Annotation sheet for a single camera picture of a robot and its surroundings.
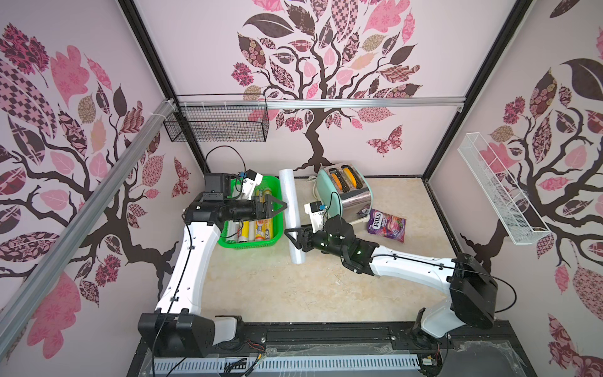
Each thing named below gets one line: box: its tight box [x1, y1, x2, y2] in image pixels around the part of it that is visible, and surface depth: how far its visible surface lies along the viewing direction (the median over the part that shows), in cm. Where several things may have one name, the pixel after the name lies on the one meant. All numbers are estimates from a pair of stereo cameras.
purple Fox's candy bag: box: [367, 208, 407, 244], surface depth 101 cm
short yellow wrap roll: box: [238, 220, 251, 243], surface depth 94 cm
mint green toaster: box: [316, 162, 374, 225], surface depth 97 cm
